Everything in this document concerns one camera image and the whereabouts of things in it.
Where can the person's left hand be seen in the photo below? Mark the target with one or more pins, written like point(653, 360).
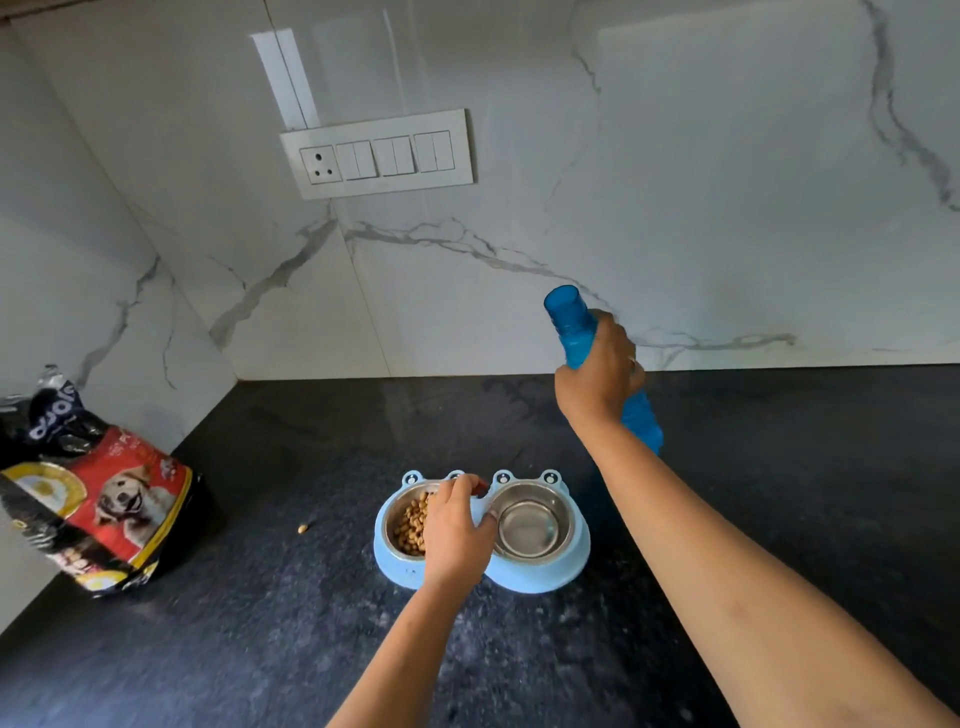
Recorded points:
point(454, 540)

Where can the person's right hand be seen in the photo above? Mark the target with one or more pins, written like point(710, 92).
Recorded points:
point(596, 382)

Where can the person's left thumb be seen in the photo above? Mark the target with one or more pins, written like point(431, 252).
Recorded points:
point(489, 527)

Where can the person's right fingers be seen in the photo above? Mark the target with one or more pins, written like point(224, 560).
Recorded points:
point(616, 337)

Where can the blue plastic water bottle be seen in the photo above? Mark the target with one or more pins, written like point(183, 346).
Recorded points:
point(570, 319)

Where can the light blue double bowl stand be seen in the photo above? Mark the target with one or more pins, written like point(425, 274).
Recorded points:
point(541, 579)

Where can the person's left forearm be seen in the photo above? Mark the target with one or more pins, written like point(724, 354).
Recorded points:
point(405, 660)

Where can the person's right forearm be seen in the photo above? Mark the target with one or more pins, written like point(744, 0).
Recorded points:
point(720, 592)

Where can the empty steel bowl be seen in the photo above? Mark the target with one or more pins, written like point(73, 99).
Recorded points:
point(529, 525)

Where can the pile of brown kibble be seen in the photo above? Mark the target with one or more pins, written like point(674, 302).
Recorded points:
point(412, 529)

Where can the steel bowl with kibble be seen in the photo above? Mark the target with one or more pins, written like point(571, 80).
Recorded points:
point(392, 517)

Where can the red and black dog food bag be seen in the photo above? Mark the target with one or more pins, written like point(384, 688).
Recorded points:
point(112, 502)

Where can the white wall switch panel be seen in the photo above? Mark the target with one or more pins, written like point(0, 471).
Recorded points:
point(375, 155)

